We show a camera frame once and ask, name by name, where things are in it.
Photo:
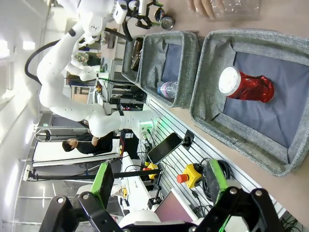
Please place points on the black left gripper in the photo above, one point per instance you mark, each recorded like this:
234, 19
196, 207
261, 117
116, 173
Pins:
132, 8

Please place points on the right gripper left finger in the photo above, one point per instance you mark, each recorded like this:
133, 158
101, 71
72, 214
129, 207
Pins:
103, 178

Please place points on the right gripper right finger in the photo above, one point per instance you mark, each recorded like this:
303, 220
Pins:
217, 178

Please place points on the brown glass bottle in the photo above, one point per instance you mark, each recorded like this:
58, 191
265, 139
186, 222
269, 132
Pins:
136, 55

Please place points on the plastic bottle with pink label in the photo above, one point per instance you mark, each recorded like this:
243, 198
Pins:
167, 88

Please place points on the clear crushed plastic bottle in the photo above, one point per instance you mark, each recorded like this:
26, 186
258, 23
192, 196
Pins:
236, 7

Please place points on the crushed red drink can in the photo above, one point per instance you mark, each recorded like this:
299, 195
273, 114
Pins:
251, 87

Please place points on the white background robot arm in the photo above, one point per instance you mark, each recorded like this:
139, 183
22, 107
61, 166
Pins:
82, 72

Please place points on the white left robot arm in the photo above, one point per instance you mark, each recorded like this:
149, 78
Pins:
56, 72

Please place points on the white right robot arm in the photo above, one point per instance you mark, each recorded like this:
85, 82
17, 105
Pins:
140, 217

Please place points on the grey fabric basket labelled Plastic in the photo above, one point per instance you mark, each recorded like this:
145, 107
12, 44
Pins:
152, 60

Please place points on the grey fabric basket labelled Bottle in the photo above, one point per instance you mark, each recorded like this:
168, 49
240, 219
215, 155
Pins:
126, 62

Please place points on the grey fabric basket labelled Can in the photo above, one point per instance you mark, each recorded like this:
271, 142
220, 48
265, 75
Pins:
207, 96

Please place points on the blue hoodie person left hand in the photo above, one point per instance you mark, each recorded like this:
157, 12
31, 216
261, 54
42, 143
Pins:
202, 7

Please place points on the black tripod bar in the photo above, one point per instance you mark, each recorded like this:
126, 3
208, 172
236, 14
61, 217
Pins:
96, 175

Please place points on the large yellow emergency stop button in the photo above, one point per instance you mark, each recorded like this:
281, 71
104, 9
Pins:
192, 175

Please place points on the seated person in black shirt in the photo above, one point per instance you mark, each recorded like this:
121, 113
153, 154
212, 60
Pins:
96, 145

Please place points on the black control box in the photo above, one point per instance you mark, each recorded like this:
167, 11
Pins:
128, 142

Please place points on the small yellow emergency stop button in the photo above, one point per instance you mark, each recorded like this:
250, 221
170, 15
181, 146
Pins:
152, 169

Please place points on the black phone holder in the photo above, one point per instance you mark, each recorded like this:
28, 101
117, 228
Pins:
187, 139

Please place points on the dark computer monitor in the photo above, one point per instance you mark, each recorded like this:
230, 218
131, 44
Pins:
171, 207

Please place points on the black smartphone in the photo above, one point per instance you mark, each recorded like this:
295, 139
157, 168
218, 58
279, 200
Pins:
164, 148

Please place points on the person in floral shirt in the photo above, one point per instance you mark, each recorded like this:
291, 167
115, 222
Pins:
82, 58

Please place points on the slotted aluminium table frame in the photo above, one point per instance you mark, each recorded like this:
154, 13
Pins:
169, 120

